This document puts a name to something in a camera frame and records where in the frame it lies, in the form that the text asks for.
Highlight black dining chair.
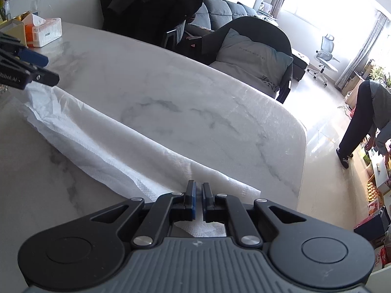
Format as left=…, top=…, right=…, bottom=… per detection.
left=163, top=21, right=204, bottom=57

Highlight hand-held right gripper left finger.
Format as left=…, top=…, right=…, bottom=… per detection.
left=91, top=180, right=197, bottom=248

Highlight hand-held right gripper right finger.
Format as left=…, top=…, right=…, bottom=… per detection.
left=202, top=182, right=307, bottom=248

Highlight black coat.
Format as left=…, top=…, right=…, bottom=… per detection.
left=98, top=0, right=207, bottom=55

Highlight blue storage box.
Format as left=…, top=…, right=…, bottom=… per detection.
left=354, top=210, right=391, bottom=241

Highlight white wooden TV cabinet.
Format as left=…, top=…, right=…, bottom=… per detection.
left=354, top=146, right=391, bottom=269

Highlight potted plants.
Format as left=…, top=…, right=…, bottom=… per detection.
left=368, top=64, right=391, bottom=90

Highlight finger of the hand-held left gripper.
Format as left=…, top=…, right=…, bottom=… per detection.
left=0, top=32, right=49, bottom=67
left=26, top=66, right=60, bottom=87

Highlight yellow cardboard box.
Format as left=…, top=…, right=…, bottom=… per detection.
left=0, top=18, right=27, bottom=48

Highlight grey sofa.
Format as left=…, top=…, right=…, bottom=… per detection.
left=183, top=0, right=309, bottom=81

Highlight tissue pack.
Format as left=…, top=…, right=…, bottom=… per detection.
left=24, top=15, right=62, bottom=48

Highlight white office chair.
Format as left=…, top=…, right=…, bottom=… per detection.
left=307, top=34, right=340, bottom=86

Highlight black armchair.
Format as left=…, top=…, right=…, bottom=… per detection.
left=203, top=17, right=294, bottom=104

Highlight white shopping bag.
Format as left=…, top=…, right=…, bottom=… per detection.
left=23, top=82, right=261, bottom=239

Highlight grey cushion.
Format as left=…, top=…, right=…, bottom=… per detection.
left=211, top=28, right=293, bottom=96

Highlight grey curtain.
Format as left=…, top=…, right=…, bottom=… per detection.
left=334, top=10, right=388, bottom=90

